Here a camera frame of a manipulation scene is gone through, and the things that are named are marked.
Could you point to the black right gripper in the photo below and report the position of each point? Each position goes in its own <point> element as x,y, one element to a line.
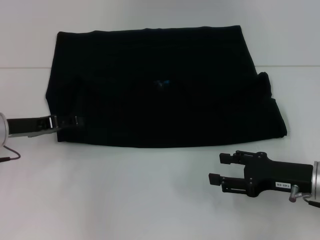
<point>277,175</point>

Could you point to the silver round plug connector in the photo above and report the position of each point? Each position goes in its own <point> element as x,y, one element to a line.
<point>293,193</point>

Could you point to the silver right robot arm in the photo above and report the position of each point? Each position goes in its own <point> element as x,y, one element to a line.
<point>316,177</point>

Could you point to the black shirt with FREE print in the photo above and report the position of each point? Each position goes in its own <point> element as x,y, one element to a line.
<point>162,100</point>

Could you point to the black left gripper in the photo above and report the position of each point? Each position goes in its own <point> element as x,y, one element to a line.
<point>27,124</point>

